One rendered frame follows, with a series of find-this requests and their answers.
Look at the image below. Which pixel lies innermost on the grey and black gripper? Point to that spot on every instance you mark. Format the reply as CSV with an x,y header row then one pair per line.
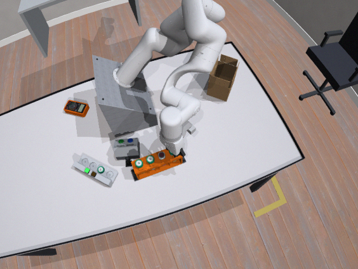
x,y
175,147

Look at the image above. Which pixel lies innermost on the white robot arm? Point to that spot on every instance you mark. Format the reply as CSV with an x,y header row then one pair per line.
x,y
177,32

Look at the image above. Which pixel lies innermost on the brown cardboard box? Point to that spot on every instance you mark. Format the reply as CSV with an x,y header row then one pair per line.
x,y
219,85

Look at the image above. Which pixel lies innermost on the orange handheld multimeter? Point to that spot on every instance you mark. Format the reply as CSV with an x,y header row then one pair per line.
x,y
76,108

